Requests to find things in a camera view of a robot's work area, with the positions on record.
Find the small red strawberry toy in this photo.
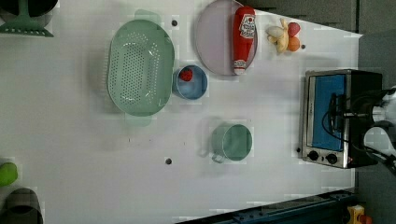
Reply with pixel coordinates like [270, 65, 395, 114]
[179, 68, 193, 82]

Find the green marker tube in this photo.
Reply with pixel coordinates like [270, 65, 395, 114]
[0, 162, 19, 187]

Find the orange toy fruit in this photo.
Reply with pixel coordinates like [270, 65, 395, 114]
[288, 36, 301, 51]

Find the peeled toy banana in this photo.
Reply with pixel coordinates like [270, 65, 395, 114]
[266, 19, 289, 53]

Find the red ketchup bottle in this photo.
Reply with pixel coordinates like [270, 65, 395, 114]
[233, 6, 256, 75]

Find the black toaster oven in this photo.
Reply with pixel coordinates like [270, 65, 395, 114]
[299, 69, 382, 169]

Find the black oven door handle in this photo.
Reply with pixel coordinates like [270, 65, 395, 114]
[328, 93, 346, 133]

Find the grey oval plate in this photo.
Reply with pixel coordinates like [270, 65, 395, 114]
[195, 0, 258, 76]

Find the green metal mug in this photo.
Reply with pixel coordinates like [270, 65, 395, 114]
[211, 123, 252, 163]

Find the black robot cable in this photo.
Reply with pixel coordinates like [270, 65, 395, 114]
[321, 110, 396, 175]

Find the blue metal frame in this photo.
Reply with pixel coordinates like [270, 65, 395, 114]
[177, 190, 357, 224]

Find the yellow orange object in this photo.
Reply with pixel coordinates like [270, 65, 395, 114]
[347, 204, 373, 224]

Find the green spatula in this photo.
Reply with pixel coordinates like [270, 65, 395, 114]
[0, 0, 53, 37]

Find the small blue bowl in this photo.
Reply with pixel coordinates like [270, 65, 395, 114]
[172, 64, 208, 100]

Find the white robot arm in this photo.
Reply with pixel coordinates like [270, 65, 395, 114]
[347, 88, 395, 173]

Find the green perforated colander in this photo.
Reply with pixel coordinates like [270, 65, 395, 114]
[106, 9, 175, 126]

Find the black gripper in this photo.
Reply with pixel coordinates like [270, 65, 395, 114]
[344, 91, 387, 124]

